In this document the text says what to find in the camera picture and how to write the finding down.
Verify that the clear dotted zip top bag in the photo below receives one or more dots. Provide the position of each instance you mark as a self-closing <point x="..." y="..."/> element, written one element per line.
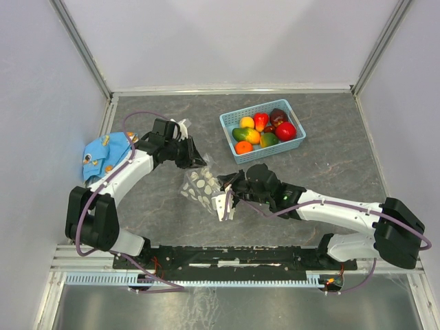
<point x="200" y="184"/>

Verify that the light blue cable duct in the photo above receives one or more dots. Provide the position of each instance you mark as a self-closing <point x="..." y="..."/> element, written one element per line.
<point x="134" y="280"/>

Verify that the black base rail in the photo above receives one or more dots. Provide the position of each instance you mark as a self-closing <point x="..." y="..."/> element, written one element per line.
<point x="179" y="263"/>

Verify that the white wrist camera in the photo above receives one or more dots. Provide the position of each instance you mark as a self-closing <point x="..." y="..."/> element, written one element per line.
<point x="222" y="202"/>
<point x="181" y="129"/>

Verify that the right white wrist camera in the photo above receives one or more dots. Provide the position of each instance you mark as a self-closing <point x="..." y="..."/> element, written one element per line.
<point x="222" y="202"/>

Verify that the blue patterned cloth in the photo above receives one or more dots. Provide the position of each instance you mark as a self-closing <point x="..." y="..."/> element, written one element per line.
<point x="102" y="155"/>

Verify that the orange toy tangerine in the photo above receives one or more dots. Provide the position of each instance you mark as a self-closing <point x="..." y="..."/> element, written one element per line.
<point x="243" y="147"/>

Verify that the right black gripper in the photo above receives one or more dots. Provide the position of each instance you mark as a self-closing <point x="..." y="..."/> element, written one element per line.
<point x="232" y="179"/>

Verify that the dark red toy fruit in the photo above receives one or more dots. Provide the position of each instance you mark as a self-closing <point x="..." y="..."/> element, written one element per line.
<point x="277" y="117"/>

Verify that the small yellow toy peach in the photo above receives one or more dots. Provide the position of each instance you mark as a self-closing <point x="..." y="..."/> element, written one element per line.
<point x="246" y="122"/>

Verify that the light blue plastic basket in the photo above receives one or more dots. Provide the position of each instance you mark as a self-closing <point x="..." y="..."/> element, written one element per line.
<point x="230" y="121"/>

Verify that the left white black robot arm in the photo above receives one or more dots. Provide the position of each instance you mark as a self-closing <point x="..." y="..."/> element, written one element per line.
<point x="92" y="217"/>

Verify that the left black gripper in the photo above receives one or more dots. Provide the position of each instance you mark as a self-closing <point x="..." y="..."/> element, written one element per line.
<point x="188" y="161"/>

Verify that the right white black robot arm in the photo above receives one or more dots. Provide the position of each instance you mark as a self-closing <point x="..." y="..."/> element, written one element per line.
<point x="387" y="230"/>

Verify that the green orange toy fruit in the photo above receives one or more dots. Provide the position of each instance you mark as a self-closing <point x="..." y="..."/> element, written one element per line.
<point x="268" y="139"/>

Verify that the green yellow toy mango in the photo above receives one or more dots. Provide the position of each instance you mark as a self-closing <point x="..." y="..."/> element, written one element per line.
<point x="247" y="134"/>

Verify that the red toy wax apple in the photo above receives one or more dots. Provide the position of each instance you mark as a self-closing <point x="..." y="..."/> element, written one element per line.
<point x="260" y="121"/>

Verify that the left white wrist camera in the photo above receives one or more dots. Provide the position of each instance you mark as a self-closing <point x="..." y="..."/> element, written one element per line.
<point x="181" y="129"/>

